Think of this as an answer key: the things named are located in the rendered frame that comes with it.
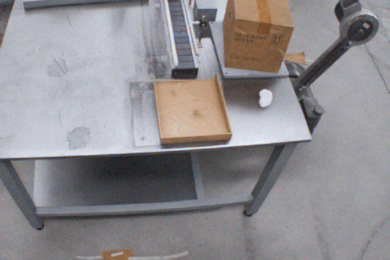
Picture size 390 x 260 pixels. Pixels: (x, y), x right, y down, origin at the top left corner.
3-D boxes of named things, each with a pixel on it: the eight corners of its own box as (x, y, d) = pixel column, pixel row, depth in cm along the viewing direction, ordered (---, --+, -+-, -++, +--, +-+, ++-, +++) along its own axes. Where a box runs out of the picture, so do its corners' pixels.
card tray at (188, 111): (153, 81, 162) (153, 74, 159) (216, 79, 167) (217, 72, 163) (160, 143, 144) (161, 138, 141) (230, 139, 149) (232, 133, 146)
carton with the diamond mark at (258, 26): (222, 23, 187) (231, -22, 166) (270, 29, 189) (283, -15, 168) (224, 67, 169) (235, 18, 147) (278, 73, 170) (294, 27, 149)
